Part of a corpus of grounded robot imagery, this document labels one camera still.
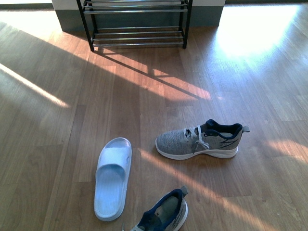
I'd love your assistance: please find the light blue slide sandal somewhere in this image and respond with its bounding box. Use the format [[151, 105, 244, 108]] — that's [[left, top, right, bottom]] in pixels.
[[94, 137, 132, 221]]

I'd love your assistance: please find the grey knit sneaker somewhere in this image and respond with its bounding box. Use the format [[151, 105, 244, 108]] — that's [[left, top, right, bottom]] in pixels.
[[132, 185, 188, 231], [155, 119, 250, 160]]

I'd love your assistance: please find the black metal shoe rack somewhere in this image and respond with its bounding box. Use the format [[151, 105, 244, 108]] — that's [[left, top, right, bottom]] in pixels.
[[77, 0, 193, 51]]

